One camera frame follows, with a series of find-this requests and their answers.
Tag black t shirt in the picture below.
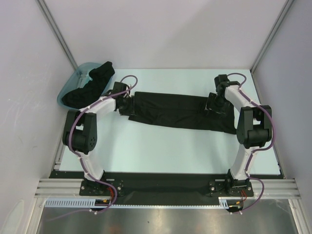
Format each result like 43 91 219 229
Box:
128 92 236 135

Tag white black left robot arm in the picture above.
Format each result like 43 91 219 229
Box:
62 96 135 195

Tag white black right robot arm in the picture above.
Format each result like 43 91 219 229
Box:
205 81 273 195

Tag black clothes in basket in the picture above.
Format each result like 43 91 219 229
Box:
62 61 115 109

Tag teal plastic basket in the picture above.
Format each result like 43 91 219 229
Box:
57 62 101 110

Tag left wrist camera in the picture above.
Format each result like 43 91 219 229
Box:
112 81 131 95

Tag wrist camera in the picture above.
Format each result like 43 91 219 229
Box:
112 81 131 95
214 74 230 92

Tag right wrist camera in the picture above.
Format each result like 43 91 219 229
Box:
214 74 230 92

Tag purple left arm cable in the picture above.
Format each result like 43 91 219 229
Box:
46 75 139 217

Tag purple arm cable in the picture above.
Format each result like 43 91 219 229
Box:
46 75 139 217
226 72 276 215

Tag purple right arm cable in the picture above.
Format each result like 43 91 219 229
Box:
226 72 276 215

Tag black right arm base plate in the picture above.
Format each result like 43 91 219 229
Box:
208 179 254 197

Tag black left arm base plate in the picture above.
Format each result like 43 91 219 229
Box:
79 179 124 196

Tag aluminium frame rail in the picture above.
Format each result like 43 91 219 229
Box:
34 177 83 198

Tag light blue slotted cable duct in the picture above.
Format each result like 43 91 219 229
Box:
45 198 111 209

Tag right aluminium corner post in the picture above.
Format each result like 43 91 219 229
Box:
250 0 296 75

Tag aluminium corner post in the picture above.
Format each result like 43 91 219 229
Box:
250 0 296 75
35 0 78 70

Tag left aluminium corner post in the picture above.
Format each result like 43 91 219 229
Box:
35 0 78 70

